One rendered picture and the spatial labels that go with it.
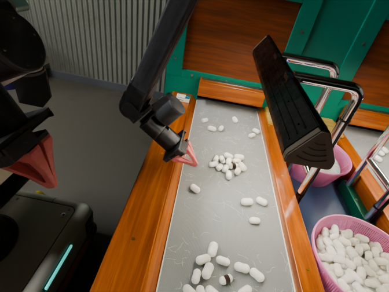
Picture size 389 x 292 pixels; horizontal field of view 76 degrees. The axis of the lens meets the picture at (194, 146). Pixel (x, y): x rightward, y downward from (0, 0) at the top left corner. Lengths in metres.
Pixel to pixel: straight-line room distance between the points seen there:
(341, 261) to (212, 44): 0.90
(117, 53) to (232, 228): 2.37
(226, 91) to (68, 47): 2.18
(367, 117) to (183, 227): 0.99
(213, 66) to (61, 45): 2.15
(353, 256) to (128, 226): 0.58
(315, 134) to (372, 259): 0.49
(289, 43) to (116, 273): 1.01
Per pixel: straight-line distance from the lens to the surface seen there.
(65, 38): 3.02
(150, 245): 0.60
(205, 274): 0.59
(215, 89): 1.14
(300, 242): 0.72
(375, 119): 1.38
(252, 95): 1.16
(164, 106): 0.65
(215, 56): 1.17
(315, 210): 0.96
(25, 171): 0.41
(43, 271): 1.18
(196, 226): 0.67
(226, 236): 0.68
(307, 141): 0.42
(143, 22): 2.64
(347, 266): 0.79
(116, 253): 0.60
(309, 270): 0.68
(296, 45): 1.18
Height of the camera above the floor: 1.28
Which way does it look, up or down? 36 degrees down
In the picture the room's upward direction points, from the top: 11 degrees clockwise
